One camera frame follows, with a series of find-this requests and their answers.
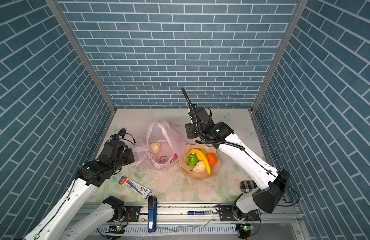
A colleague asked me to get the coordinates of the yellow fake banana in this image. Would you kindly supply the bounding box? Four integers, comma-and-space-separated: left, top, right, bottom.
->
186, 149, 212, 176

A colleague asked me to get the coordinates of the orange fake tangerine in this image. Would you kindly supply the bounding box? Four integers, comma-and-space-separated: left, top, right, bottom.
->
206, 153, 218, 166

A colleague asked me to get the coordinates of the green fake fruit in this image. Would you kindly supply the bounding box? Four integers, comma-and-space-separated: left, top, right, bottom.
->
186, 154, 199, 167

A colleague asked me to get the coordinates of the pink plastic bag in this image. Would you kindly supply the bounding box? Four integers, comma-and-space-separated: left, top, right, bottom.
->
132, 121, 186, 170

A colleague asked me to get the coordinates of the cream fake pear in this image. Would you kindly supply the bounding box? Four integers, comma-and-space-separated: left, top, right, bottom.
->
192, 161, 206, 173

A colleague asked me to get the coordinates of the peach scalloped bowl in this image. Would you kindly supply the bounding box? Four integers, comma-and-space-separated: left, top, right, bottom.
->
179, 144, 221, 182

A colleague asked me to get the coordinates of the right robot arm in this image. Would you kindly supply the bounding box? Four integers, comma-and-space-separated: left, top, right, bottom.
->
185, 104, 291, 219

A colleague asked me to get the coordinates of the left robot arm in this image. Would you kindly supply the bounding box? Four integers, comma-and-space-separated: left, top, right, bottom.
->
25, 139, 134, 240

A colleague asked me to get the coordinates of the black stapler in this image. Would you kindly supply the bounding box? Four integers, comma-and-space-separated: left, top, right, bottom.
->
117, 128, 127, 139

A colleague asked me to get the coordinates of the toothpaste box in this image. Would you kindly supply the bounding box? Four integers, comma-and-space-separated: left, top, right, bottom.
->
119, 176, 151, 199

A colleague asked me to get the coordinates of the blue stapler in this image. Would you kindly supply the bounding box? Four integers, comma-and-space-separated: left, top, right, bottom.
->
148, 196, 158, 233

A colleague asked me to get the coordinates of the plaid glasses case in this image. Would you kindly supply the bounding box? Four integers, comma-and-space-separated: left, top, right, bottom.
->
239, 180, 257, 193

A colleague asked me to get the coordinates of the blue marker pen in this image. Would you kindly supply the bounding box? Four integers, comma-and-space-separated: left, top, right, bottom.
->
187, 211, 213, 216

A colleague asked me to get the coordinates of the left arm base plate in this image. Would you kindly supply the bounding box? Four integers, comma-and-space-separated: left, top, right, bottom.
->
121, 206, 142, 223

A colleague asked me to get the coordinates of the aluminium front rail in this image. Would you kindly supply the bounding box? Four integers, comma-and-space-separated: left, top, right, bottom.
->
68, 203, 303, 227

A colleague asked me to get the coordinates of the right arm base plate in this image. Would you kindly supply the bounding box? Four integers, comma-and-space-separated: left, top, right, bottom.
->
215, 205, 260, 222

